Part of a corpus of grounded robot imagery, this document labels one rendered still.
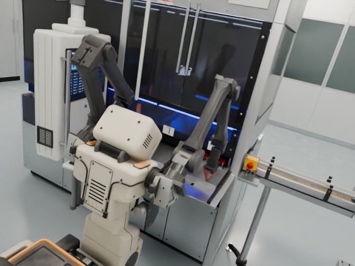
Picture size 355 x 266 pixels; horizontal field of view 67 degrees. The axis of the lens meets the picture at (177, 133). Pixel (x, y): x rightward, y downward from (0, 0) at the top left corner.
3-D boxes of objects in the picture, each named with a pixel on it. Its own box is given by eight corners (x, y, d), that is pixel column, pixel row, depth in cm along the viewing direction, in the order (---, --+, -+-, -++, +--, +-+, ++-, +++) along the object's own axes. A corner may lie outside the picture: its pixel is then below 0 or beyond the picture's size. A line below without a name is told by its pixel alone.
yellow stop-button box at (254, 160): (245, 163, 175) (249, 153, 172) (257, 167, 172) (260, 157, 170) (243, 168, 168) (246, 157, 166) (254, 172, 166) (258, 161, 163)
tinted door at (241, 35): (179, 105, 179) (197, 9, 157) (242, 125, 164) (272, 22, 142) (179, 105, 179) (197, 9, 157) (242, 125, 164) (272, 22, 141)
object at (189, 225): (92, 144, 365) (96, 81, 332) (239, 208, 291) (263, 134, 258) (23, 174, 279) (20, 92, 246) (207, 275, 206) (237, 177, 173)
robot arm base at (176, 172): (152, 173, 96) (181, 187, 91) (164, 155, 99) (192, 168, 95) (157, 184, 103) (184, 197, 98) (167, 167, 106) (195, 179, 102)
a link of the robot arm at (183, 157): (169, 164, 99) (182, 170, 97) (182, 142, 103) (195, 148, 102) (172, 174, 106) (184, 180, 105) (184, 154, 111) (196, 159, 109)
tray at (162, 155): (155, 139, 203) (156, 135, 202) (186, 151, 194) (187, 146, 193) (128, 154, 174) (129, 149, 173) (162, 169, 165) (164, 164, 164)
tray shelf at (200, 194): (149, 139, 206) (149, 137, 205) (237, 173, 181) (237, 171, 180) (107, 161, 165) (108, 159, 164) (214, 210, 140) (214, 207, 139)
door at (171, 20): (122, 87, 196) (131, -2, 174) (179, 105, 180) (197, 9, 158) (122, 87, 196) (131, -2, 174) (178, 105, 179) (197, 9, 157)
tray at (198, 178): (196, 154, 191) (197, 150, 190) (231, 168, 182) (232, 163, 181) (174, 173, 162) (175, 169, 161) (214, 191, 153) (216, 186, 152)
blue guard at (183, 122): (25, 80, 240) (24, 59, 234) (233, 157, 171) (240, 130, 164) (24, 81, 240) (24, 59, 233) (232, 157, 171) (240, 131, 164)
